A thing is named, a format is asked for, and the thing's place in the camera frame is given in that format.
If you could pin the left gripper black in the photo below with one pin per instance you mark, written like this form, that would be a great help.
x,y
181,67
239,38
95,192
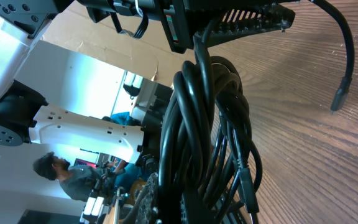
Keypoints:
x,y
181,19

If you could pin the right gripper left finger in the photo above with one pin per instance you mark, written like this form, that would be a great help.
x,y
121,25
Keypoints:
x,y
148,209

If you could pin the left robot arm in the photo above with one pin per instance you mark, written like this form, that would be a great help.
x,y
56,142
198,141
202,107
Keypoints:
x,y
27,117

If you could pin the person in grey shirt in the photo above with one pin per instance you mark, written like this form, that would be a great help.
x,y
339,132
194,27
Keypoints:
x,y
78,181

